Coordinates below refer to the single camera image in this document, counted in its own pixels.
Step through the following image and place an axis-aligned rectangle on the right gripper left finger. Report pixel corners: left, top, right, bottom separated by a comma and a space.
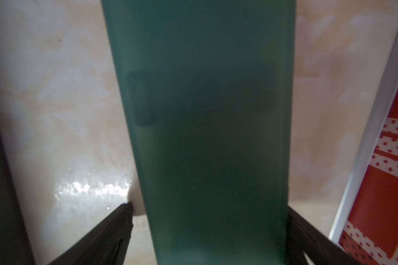
51, 202, 133, 265

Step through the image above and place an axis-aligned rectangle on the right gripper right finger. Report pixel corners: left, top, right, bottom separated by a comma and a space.
285, 208, 360, 265

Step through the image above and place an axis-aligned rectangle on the green pencil case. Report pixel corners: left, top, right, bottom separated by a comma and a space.
102, 1, 296, 265

